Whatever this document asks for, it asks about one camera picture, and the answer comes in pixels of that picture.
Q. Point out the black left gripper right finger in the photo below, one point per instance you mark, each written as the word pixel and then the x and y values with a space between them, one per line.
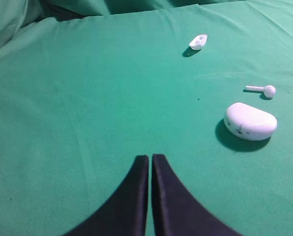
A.
pixel 175 211

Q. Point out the green table cloth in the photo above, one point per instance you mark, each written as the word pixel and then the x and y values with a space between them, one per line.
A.
pixel 80 99

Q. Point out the white earbud charging case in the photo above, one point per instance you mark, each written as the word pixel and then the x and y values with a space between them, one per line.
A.
pixel 249 123

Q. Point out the white bluetooth earbud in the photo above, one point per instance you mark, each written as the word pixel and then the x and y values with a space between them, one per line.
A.
pixel 268 91

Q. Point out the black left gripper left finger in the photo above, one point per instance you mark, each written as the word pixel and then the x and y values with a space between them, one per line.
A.
pixel 125 212

